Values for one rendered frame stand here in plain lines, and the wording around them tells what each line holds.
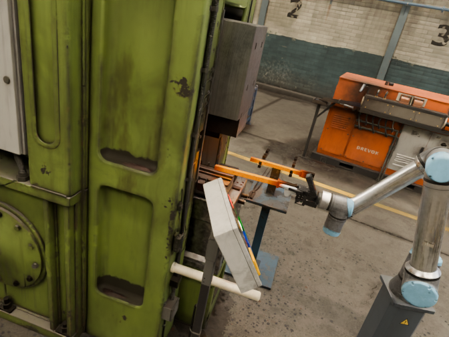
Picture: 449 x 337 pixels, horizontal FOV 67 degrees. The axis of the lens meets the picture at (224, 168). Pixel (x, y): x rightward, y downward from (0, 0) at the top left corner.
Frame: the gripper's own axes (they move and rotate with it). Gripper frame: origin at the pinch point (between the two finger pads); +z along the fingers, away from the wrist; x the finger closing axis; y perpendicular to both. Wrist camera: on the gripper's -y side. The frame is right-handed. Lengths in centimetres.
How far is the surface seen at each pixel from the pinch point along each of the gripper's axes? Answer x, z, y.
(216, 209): -63, 20, -12
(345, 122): 343, -63, 34
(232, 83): -18, 33, -46
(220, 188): -51, 22, -13
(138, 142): -38, 64, -16
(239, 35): -18, 34, -66
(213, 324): -7, 15, 105
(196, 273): -38, 27, 42
